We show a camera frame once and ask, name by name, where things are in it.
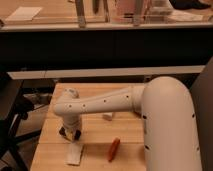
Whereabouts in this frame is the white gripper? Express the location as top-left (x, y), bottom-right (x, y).
top-left (59, 117), bottom-right (82, 140)

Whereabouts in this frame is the yellow black eraser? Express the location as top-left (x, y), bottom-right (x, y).
top-left (66, 133), bottom-right (75, 142)

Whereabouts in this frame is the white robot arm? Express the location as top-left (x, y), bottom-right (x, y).
top-left (54, 76), bottom-right (203, 171)

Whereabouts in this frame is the white sponge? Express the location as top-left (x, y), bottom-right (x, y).
top-left (67, 143), bottom-right (83, 166)

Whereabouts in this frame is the white cylinder block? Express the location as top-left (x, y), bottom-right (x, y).
top-left (102, 112), bottom-right (114, 121)

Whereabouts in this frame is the black office chair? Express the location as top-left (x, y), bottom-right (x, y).
top-left (0, 71), bottom-right (43, 171)

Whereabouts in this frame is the white paper sheet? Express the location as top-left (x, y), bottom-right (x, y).
top-left (5, 6), bottom-right (42, 21)

